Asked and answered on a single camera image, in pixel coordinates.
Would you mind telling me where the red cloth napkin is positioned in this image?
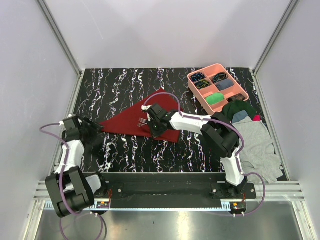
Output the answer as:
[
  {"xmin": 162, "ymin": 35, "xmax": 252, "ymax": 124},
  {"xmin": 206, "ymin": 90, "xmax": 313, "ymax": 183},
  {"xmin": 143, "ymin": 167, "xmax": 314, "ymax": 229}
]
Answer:
[{"xmin": 100, "ymin": 88, "xmax": 178, "ymax": 137}]

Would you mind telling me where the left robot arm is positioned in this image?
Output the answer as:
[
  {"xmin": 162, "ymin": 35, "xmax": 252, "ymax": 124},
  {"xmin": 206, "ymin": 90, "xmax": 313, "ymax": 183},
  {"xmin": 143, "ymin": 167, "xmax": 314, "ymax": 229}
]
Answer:
[{"xmin": 40, "ymin": 114, "xmax": 108, "ymax": 218}]

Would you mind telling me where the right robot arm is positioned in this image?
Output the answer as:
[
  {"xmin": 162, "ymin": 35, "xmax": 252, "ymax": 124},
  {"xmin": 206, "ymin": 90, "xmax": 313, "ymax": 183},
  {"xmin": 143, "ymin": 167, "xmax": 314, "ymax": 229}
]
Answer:
[{"xmin": 141, "ymin": 103, "xmax": 248, "ymax": 199}]

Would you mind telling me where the green rolled cloth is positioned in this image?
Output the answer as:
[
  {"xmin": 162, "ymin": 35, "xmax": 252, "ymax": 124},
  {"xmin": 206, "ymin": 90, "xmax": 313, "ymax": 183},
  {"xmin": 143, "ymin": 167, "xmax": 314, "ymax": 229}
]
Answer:
[{"xmin": 205, "ymin": 92, "xmax": 225, "ymax": 105}]

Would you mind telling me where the pink compartment tray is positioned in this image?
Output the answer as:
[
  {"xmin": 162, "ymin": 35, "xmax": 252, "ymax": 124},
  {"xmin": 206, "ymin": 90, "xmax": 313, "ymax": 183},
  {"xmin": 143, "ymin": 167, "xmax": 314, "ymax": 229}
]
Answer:
[{"xmin": 187, "ymin": 63, "xmax": 249, "ymax": 115}]

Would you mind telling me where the dark green cloth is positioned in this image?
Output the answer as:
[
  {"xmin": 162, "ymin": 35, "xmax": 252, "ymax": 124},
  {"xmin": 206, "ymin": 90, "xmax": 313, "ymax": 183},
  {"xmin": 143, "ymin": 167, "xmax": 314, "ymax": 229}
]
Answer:
[{"xmin": 222, "ymin": 100, "xmax": 257, "ymax": 121}]

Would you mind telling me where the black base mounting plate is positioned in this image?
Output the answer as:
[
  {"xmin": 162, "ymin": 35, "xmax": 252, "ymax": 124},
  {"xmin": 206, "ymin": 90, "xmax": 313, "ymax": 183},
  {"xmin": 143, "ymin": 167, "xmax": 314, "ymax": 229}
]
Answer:
[{"xmin": 102, "ymin": 172, "xmax": 257, "ymax": 211}]

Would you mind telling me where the blue rolled cloth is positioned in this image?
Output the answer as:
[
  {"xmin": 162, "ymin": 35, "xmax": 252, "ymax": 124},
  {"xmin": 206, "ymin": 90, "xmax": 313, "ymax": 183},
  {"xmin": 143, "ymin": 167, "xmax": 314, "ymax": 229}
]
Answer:
[{"xmin": 215, "ymin": 79, "xmax": 234, "ymax": 91}]

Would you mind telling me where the magenta cloth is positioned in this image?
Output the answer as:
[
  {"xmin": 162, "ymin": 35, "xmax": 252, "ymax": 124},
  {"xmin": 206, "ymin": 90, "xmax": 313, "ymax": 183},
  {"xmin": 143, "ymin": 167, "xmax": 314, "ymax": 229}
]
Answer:
[{"xmin": 253, "ymin": 115, "xmax": 261, "ymax": 122}]

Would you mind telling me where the grey cloth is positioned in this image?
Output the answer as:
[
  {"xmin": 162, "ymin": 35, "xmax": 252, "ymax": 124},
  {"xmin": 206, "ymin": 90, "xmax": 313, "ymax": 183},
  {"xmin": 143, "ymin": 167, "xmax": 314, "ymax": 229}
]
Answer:
[{"xmin": 233, "ymin": 117, "xmax": 283, "ymax": 184}]

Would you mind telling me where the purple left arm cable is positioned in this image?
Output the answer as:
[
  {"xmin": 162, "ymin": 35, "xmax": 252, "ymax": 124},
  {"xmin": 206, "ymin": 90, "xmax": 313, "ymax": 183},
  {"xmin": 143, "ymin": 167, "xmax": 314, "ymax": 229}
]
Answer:
[{"xmin": 39, "ymin": 122, "xmax": 107, "ymax": 240}]

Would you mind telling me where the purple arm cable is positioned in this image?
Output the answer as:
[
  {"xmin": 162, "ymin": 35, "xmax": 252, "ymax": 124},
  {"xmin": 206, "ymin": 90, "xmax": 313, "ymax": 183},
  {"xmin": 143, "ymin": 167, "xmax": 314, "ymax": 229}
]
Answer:
[
  {"xmin": 143, "ymin": 92, "xmax": 267, "ymax": 217},
  {"xmin": 39, "ymin": 122, "xmax": 107, "ymax": 240}
]

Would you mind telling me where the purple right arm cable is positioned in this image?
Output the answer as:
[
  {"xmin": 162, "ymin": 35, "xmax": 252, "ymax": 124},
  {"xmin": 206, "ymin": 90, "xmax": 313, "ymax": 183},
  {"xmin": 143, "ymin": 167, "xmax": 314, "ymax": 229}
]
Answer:
[{"xmin": 143, "ymin": 92, "xmax": 267, "ymax": 217}]

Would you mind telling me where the left aluminium frame post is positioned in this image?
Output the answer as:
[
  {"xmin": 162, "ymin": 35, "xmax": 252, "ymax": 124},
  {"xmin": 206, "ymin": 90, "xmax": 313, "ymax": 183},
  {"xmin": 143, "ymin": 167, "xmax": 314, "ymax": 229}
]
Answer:
[{"xmin": 35, "ymin": 0, "xmax": 82, "ymax": 77}]

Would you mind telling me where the aluminium frame post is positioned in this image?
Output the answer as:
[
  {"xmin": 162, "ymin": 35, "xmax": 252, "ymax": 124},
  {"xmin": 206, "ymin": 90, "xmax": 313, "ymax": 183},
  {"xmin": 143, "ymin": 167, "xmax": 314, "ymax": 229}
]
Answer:
[
  {"xmin": 35, "ymin": 0, "xmax": 82, "ymax": 77},
  {"xmin": 252, "ymin": 0, "xmax": 300, "ymax": 74}
]

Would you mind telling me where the right aluminium frame post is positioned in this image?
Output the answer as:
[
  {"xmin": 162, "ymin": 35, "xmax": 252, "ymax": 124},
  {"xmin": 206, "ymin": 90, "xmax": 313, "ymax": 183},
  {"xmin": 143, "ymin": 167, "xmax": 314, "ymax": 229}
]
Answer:
[{"xmin": 252, "ymin": 0, "xmax": 300, "ymax": 74}]

